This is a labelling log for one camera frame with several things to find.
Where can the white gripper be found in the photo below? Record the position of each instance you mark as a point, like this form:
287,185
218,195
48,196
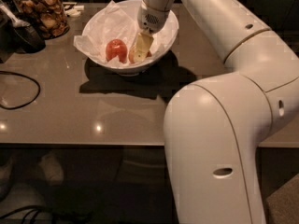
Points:
149,19

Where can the orange yellow apple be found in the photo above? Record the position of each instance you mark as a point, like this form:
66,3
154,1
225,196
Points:
131,55

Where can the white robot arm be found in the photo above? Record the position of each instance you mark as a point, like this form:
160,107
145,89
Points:
213,126

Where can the red apple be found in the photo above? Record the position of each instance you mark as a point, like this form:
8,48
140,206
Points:
116,48

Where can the white bowl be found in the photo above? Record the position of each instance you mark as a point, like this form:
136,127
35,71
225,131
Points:
137,31

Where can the white paper liner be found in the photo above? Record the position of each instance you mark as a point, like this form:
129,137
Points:
106,31

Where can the small white items on table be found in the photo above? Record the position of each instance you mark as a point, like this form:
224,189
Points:
73,11

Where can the glass jar of dried slices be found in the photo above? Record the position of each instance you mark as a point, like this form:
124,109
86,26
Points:
47,16

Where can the white shoe under table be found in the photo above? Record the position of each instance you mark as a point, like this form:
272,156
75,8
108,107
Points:
52,169

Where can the black appliance with handle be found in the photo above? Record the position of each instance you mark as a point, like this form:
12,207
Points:
24,34

